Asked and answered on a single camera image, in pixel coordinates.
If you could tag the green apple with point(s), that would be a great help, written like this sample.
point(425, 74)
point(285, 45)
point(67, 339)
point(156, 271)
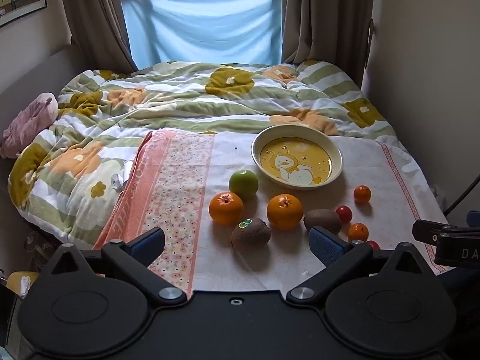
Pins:
point(243, 183)

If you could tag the crumpled white tissue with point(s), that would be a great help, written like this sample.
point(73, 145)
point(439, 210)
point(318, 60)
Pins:
point(119, 180)

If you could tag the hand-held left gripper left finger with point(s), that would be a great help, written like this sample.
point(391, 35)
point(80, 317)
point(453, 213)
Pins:
point(150, 241)

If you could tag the light blue window cloth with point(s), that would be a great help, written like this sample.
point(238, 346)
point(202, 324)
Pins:
point(202, 26)

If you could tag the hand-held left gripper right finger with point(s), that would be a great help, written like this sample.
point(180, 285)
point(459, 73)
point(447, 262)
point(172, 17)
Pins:
point(321, 243)

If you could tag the plain brown kiwi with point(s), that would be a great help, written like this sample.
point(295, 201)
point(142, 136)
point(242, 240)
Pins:
point(322, 219)

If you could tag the grey padded bed side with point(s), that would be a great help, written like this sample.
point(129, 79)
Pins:
point(33, 71)

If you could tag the red cherry tomato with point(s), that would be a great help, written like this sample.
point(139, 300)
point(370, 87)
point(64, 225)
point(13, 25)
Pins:
point(373, 244)
point(344, 213)

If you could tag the cream bowl with duck print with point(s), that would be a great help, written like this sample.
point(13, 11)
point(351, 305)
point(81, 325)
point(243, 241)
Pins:
point(297, 157)

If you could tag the pink floral towel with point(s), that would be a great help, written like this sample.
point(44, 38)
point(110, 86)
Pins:
point(232, 150)

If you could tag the pink plush toy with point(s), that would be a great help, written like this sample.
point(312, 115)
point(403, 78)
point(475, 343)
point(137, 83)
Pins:
point(32, 122)

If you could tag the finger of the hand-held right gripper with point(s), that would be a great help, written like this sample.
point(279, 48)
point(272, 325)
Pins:
point(427, 232)

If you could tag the kiwi with green sticker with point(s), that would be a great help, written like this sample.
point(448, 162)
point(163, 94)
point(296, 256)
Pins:
point(253, 234)

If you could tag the large orange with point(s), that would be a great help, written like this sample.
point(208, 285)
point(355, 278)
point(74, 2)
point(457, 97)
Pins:
point(285, 212)
point(225, 209)

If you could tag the green striped flower blanket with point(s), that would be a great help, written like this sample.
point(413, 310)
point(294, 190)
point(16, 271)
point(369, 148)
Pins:
point(180, 97)

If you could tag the brown curtain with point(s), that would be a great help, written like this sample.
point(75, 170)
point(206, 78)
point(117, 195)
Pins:
point(322, 15)
point(93, 18)

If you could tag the small mandarin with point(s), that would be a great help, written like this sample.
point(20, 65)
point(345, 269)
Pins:
point(362, 194)
point(358, 231)

